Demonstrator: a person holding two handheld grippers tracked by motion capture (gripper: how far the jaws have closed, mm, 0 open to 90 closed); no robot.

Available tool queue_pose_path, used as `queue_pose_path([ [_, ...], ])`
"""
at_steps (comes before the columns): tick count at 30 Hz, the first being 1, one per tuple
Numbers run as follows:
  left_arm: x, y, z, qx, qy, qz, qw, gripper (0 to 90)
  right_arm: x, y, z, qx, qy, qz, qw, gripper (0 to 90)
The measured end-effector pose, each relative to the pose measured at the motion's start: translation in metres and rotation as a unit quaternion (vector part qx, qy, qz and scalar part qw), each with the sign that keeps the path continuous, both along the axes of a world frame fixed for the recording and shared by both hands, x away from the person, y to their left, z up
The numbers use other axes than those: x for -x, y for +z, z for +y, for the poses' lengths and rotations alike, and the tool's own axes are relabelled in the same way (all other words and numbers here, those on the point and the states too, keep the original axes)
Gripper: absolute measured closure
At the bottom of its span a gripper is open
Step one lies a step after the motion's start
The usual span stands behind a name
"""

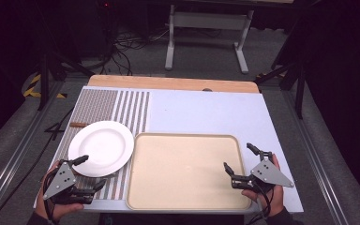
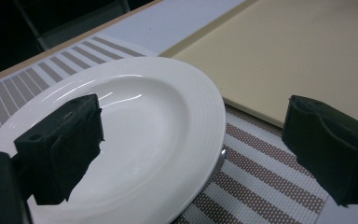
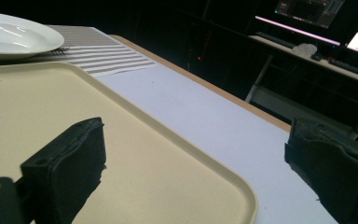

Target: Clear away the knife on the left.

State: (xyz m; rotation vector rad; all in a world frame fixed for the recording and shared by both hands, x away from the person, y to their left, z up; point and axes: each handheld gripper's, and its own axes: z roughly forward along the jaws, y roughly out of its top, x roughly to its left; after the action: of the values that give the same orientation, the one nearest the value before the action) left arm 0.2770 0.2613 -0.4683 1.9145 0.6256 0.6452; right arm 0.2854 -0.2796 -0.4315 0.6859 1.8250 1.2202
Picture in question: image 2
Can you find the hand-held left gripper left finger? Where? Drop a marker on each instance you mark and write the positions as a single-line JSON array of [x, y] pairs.
[[59, 149]]

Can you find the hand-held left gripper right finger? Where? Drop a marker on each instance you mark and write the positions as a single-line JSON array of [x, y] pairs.
[[332, 149]]

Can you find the beige plastic tray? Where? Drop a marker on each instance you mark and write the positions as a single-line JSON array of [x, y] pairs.
[[276, 56]]

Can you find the striped woven placemat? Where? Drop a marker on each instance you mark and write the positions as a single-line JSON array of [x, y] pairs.
[[261, 174]]

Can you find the white round plate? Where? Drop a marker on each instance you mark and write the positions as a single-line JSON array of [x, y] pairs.
[[152, 124]]

